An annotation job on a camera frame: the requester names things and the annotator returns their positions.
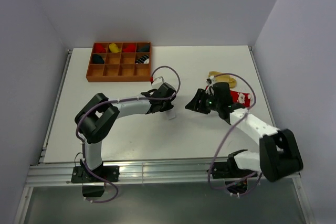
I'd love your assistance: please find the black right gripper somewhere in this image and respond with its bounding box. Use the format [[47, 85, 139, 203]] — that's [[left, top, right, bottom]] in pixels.
[[185, 88, 221, 115]]

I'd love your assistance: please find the red santa sock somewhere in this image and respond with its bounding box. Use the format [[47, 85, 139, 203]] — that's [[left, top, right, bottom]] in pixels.
[[204, 84, 254, 109]]

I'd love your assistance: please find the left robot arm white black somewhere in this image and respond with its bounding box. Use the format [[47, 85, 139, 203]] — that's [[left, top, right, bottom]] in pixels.
[[75, 82, 179, 182]]

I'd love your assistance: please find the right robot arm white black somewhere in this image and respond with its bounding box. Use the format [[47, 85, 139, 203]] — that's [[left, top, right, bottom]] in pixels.
[[185, 82, 303, 182]]

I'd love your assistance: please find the beige flat sock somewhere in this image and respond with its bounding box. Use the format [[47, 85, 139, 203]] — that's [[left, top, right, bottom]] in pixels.
[[208, 71, 237, 88]]

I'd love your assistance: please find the black white striped rolled sock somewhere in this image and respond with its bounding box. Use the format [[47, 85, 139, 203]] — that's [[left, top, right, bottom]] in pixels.
[[135, 55, 150, 64]]

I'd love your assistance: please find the dark teal rolled sock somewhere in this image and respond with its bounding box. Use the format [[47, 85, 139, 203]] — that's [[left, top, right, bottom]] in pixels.
[[137, 44, 151, 52]]

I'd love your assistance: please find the red rolled sock middle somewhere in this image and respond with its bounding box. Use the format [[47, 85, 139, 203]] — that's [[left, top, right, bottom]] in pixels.
[[122, 44, 136, 52]]

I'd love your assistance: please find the red rolled sock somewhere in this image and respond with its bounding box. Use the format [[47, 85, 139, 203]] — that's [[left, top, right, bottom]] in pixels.
[[122, 44, 136, 52], [94, 43, 106, 54]]

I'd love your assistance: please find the wooden compartment tray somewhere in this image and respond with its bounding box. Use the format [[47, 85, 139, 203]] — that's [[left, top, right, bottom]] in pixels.
[[86, 41, 153, 82]]

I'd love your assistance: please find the yellow rolled sock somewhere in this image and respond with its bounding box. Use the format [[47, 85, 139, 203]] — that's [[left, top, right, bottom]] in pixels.
[[109, 43, 121, 54]]

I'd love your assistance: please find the dark navy rolled sock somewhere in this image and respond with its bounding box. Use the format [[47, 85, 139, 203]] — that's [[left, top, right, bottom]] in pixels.
[[91, 54, 105, 65]]

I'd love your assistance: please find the red rolled sock left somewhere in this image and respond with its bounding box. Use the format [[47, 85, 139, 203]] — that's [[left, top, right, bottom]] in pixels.
[[94, 43, 106, 54]]

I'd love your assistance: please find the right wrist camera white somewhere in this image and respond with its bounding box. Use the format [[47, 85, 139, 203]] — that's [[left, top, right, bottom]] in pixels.
[[205, 76, 216, 94]]

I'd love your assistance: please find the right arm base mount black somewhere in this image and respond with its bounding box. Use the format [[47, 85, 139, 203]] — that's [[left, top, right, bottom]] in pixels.
[[207, 158, 258, 197]]

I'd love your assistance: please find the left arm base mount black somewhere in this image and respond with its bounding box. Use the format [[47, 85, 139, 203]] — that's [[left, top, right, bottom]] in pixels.
[[71, 165, 119, 198]]

